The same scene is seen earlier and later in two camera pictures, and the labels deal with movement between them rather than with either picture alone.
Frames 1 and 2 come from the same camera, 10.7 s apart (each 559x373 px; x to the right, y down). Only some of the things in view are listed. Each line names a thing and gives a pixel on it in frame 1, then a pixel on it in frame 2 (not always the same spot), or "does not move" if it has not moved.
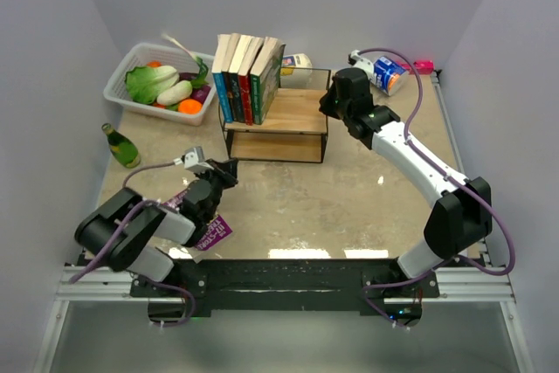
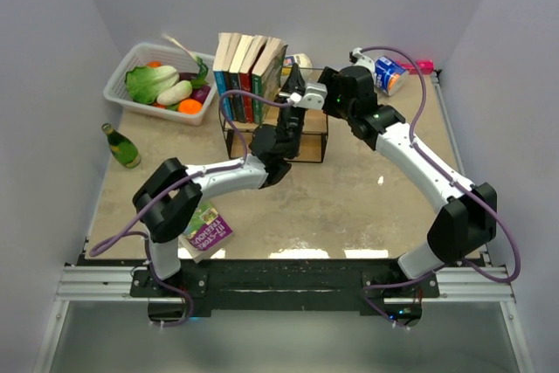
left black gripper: (229, 167) to (294, 82)
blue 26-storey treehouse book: (218, 77) does not move
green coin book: (265, 78) does not move
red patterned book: (244, 77) does not move
